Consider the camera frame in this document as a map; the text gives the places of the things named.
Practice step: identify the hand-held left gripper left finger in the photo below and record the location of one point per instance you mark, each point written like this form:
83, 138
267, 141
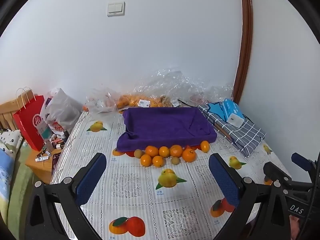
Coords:
90, 180

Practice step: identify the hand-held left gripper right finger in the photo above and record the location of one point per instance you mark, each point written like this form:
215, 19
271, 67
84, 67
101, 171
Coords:
225, 180

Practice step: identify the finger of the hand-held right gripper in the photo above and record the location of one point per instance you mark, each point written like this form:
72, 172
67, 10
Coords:
273, 172
298, 158

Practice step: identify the oval orange kumquat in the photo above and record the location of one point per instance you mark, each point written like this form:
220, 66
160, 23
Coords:
205, 146

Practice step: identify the purple towel covered tray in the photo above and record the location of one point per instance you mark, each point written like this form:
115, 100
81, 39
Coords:
165, 125

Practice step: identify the dark phone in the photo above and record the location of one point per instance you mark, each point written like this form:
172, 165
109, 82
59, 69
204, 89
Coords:
55, 163

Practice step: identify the grey plaid cloth bag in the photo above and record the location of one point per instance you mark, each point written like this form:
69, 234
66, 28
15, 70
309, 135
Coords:
240, 135

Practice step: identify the wooden nightstand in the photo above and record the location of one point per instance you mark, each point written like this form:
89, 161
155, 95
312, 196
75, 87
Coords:
42, 167

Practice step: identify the small white tube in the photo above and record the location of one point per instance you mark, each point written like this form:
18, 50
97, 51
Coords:
41, 158

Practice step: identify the teal white packet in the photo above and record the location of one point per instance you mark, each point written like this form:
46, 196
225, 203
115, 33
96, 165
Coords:
44, 130

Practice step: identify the blue star-shaped paper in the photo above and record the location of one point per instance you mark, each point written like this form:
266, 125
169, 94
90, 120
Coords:
215, 108

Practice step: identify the blue tissue pack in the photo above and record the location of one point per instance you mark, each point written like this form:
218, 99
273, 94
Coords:
231, 108

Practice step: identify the green bedding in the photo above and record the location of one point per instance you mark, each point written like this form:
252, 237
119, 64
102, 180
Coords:
16, 192

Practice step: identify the grey plastic bag red print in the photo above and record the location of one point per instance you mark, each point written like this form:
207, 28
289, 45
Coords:
62, 110

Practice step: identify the translucent plastic bag of oranges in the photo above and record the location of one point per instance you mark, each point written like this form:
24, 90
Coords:
102, 102

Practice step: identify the red paper shopping bag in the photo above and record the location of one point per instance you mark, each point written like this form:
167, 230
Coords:
28, 122

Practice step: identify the light blue printed cushion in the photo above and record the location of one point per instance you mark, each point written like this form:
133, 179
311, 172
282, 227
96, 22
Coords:
5, 172

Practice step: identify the white pillow black dots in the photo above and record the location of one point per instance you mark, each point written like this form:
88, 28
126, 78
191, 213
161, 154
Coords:
8, 138

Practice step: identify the labelled clear bag of tangerines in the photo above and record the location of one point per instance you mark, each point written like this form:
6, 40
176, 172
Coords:
140, 101

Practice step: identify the clear bag of brown longans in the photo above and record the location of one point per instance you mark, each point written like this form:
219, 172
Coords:
167, 101

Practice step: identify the clear bag of kumquats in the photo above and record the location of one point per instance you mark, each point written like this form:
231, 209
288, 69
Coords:
180, 83

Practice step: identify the wooden headboard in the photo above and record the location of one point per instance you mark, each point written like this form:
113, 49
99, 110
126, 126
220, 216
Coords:
7, 112

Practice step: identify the brown wooden door frame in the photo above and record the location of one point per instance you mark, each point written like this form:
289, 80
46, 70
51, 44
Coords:
246, 42

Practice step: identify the white wall light switch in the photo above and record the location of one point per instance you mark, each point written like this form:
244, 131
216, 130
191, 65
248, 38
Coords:
116, 9

